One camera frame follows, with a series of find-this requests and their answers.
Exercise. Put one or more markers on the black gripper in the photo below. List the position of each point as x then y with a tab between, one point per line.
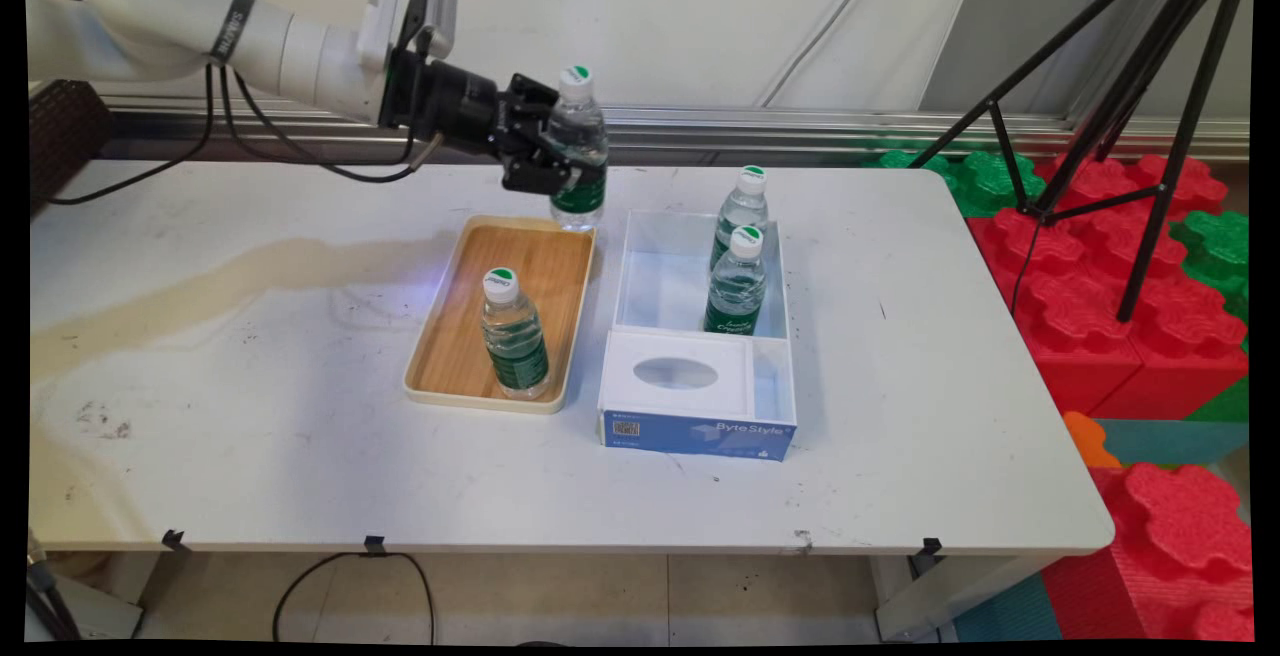
440	101

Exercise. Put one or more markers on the water bottle green label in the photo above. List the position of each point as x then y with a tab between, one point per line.
585	136
735	296
515	336
742	211

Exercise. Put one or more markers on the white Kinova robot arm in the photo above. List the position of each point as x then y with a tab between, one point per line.
150	11

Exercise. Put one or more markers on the wooden tray cream rim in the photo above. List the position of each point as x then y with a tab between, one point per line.
550	266

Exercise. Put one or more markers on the white acrylic organizer box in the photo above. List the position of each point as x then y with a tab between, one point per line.
660	286

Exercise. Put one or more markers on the blue ByteStyle tissue box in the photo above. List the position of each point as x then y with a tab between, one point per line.
700	436

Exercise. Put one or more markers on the black table edge clip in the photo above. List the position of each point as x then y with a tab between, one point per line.
930	547
174	540
374	545

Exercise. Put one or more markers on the green foam block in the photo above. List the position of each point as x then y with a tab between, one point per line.
990	181
1215	241

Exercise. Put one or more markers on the brown wicker basket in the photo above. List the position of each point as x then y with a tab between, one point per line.
65	136

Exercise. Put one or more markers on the large red foam block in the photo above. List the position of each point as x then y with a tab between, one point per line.
1080	316

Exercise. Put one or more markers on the grey metal table leg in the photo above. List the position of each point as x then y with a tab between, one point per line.
150	591
940	601

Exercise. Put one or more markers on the orange foam piece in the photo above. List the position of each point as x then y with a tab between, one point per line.
1085	436

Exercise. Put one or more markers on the black tripod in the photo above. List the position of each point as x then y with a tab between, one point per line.
1184	136

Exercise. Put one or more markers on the teal foam floor mat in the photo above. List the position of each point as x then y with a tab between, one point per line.
1010	616
1170	441

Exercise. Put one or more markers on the green foam floor mat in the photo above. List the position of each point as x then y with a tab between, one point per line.
1225	404

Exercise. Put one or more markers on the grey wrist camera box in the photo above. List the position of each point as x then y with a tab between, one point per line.
440	11

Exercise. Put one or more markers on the aluminium wall rail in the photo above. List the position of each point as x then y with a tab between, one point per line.
750	126

